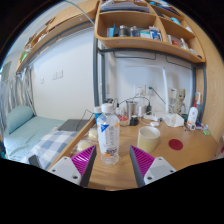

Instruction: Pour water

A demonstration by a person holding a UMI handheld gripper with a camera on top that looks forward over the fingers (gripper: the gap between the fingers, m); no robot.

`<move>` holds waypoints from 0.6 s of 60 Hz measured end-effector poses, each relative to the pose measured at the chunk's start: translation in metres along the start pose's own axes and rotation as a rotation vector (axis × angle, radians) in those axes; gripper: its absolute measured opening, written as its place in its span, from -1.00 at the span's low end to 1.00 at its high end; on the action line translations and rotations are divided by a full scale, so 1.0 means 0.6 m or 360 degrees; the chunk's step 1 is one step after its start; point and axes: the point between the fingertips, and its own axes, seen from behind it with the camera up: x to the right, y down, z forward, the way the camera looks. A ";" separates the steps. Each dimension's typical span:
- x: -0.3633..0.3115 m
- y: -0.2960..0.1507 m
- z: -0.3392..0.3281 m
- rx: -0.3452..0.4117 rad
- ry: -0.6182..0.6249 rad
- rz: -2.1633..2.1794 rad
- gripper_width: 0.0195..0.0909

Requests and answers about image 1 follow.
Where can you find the small green block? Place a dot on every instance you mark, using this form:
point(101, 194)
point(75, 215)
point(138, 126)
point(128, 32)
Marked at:
point(206, 132)

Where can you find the wooden shelf unit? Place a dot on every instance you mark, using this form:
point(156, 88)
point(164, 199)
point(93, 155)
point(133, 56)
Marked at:
point(133, 41)

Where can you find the small white square device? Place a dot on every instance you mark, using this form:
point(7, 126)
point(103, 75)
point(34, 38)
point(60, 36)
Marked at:
point(191, 126)

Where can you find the metal bed headboard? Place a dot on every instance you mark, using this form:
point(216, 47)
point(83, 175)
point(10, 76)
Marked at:
point(15, 88)

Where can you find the clear water bottle white cap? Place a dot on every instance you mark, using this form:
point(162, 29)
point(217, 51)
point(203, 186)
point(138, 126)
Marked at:
point(108, 136)

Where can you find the stainless steel tumbler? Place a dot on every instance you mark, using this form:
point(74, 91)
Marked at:
point(131, 110)

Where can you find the light green bed sheet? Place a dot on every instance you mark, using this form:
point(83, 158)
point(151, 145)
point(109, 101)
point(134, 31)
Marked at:
point(30, 133)

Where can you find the flat round red coaster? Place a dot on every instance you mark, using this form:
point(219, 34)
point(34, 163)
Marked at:
point(175, 144)

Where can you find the white tissue box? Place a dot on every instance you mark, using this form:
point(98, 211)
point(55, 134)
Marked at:
point(174, 120)

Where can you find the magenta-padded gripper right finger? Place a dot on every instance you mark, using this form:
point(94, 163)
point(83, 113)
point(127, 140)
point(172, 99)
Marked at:
point(156, 168)

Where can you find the pale yellow cup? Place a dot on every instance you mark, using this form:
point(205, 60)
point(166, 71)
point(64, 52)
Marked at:
point(148, 140)

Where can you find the blue white checked blanket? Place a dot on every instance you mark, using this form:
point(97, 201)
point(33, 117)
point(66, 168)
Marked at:
point(53, 143)

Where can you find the white wall outlet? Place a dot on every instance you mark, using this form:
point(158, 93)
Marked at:
point(140, 90)

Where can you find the light green pillow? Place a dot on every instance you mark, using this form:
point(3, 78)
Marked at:
point(18, 118)

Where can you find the white desk lamp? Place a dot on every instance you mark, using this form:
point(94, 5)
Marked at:
point(164, 90)

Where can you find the grey laptop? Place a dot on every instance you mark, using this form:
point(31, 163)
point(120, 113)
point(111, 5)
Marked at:
point(71, 125)

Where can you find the white wall switches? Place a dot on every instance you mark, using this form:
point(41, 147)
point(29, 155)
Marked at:
point(57, 74)

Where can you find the tree creature figurine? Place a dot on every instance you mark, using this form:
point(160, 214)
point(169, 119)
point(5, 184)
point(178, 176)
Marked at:
point(180, 100)

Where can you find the long wooden wall shelf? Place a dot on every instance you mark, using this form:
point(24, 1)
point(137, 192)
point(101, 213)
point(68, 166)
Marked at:
point(56, 26)

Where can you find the small black charger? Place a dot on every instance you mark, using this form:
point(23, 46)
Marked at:
point(134, 120)

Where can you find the blue bottle white cap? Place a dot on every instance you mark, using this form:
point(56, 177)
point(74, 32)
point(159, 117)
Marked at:
point(97, 115)

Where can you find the grey metal frame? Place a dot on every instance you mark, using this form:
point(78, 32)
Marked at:
point(95, 76)

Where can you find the small white oval device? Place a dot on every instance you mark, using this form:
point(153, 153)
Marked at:
point(154, 124)

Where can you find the white spray bottle blue nozzle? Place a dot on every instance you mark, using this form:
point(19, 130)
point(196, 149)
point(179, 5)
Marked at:
point(198, 100)

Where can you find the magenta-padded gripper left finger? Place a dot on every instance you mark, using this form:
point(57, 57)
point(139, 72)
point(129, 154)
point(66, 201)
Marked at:
point(68, 168)

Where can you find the white pump bottle red top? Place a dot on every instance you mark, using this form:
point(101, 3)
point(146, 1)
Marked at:
point(192, 115)

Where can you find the white power strip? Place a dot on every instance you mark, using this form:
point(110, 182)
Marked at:
point(150, 117)

